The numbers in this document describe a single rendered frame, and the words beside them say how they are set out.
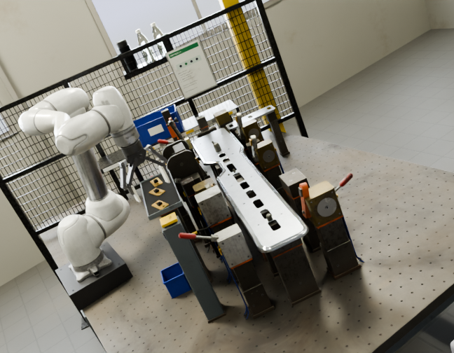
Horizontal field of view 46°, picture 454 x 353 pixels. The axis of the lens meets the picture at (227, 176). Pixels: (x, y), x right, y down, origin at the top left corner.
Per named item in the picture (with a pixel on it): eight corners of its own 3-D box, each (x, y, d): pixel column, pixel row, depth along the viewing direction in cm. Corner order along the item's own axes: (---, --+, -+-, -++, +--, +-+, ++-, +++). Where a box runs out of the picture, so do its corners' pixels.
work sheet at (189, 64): (217, 85, 332) (199, 38, 319) (184, 99, 330) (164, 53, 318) (216, 84, 334) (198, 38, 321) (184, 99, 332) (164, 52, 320)
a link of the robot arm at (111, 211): (87, 237, 270) (118, 212, 283) (109, 245, 260) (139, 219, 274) (30, 99, 230) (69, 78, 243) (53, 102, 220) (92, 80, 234)
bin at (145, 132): (184, 131, 315) (175, 111, 310) (136, 150, 316) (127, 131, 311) (183, 122, 330) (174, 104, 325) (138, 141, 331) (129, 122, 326)
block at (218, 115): (249, 164, 321) (228, 111, 307) (237, 169, 321) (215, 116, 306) (245, 160, 328) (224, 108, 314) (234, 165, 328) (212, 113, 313)
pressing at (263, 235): (319, 228, 180) (317, 225, 180) (259, 257, 179) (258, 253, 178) (225, 127, 306) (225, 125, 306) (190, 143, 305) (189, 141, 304)
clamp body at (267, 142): (301, 201, 260) (278, 139, 246) (279, 211, 260) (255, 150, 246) (296, 196, 266) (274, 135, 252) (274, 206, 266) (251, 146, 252)
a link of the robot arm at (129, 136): (137, 122, 187) (145, 137, 190) (127, 121, 195) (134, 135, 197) (116, 135, 184) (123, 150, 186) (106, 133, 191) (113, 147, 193)
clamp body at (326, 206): (368, 265, 200) (342, 184, 186) (335, 281, 199) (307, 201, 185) (358, 254, 208) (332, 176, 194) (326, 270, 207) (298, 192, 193)
